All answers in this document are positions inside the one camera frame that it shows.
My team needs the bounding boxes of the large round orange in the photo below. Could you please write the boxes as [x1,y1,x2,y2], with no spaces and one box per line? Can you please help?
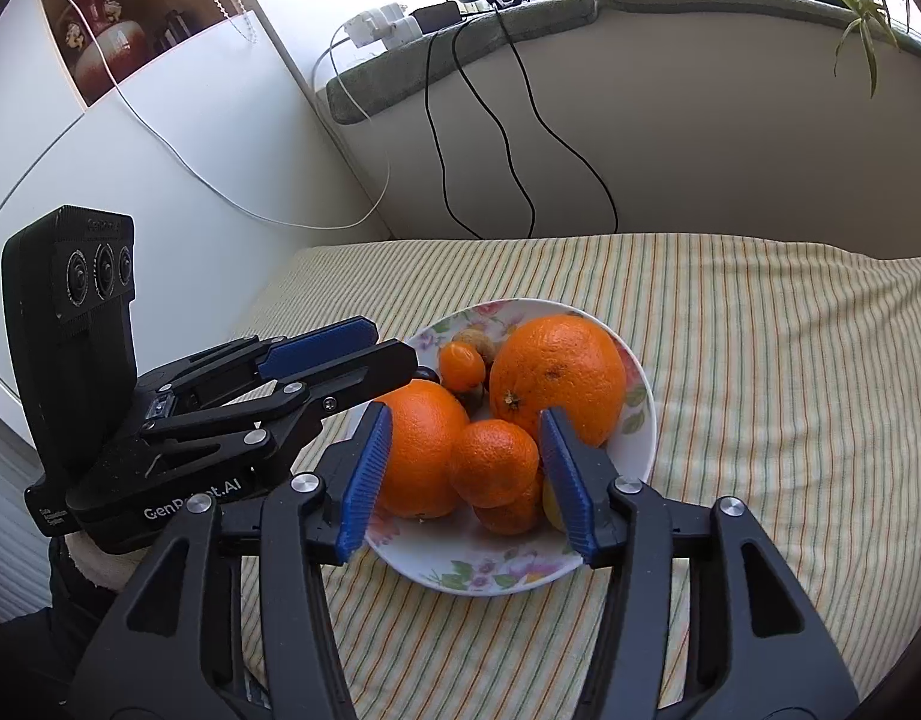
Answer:
[489,315,628,447]

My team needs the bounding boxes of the oval orange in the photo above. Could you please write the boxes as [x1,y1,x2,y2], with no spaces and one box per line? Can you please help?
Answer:
[370,380,471,520]

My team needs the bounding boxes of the black cable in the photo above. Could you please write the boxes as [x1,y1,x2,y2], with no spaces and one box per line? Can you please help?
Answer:
[452,19,538,239]
[501,0,620,237]
[422,30,484,241]

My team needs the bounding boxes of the floral white plate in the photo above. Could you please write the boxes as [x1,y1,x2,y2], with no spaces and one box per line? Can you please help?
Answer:
[353,298,656,597]

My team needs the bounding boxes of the grey windowsill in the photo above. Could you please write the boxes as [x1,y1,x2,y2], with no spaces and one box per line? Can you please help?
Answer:
[316,0,921,125]

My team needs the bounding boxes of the black power adapter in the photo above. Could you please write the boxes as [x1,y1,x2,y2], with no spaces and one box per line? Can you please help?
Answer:
[413,2,463,35]

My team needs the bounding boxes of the person's left hand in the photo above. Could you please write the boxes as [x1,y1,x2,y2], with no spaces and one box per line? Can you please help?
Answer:
[66,532,150,595]

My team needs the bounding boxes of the red vase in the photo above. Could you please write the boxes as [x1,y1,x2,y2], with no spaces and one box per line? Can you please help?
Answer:
[59,0,146,102]

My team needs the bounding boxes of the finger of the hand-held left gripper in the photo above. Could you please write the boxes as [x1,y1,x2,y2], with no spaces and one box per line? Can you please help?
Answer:
[141,340,418,449]
[156,317,380,411]

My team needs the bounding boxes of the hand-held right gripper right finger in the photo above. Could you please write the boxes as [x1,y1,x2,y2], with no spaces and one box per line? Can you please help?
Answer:
[539,406,862,720]

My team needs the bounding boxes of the white power strip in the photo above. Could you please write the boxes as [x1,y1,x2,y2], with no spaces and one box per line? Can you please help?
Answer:
[344,4,424,53]

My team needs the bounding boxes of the small mandarin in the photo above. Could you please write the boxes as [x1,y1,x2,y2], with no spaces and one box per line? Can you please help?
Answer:
[449,418,541,509]

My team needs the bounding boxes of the striped tablecloth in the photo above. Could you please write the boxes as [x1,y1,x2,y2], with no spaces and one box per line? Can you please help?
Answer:
[227,232,921,720]

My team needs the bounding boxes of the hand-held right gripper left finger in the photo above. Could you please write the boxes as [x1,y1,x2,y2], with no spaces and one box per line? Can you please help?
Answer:
[70,401,395,720]

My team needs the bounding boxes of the white cabinet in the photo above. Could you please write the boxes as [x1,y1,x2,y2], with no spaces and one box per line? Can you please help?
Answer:
[0,0,397,421]

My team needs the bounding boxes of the orange kumquat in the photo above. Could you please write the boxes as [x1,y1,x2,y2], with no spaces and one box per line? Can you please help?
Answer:
[438,342,485,393]
[471,476,545,536]

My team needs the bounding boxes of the dark books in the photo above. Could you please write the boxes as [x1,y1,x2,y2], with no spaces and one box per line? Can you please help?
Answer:
[154,9,199,53]

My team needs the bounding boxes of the white cable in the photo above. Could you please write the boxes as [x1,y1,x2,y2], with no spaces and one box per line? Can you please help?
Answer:
[47,0,392,232]

